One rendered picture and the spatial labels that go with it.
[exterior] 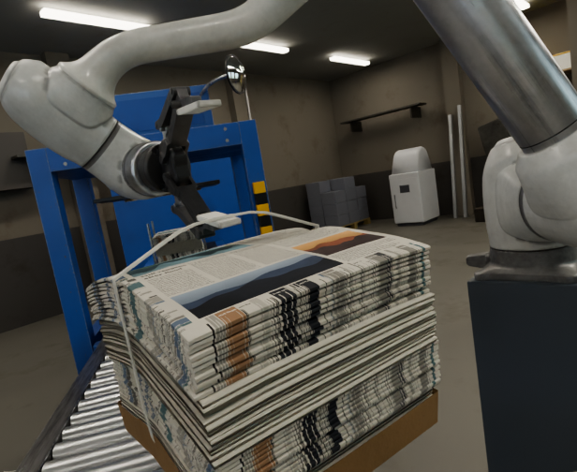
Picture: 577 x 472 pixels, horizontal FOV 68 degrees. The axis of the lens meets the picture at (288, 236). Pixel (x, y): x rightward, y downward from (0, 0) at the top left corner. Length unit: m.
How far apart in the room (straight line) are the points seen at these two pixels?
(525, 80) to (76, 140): 0.67
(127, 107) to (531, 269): 1.71
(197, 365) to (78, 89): 0.53
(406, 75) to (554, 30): 2.66
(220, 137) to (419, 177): 6.72
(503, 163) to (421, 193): 7.53
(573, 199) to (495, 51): 0.23
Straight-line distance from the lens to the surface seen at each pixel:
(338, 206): 8.89
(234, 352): 0.35
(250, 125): 1.97
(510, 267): 0.95
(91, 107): 0.77
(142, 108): 2.09
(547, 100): 0.72
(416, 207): 8.50
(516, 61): 0.71
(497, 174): 0.92
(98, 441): 1.07
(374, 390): 0.47
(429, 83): 9.64
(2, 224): 6.35
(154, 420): 0.56
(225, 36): 0.81
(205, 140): 1.95
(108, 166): 0.78
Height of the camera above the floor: 1.26
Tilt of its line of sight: 7 degrees down
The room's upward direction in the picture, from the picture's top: 9 degrees counter-clockwise
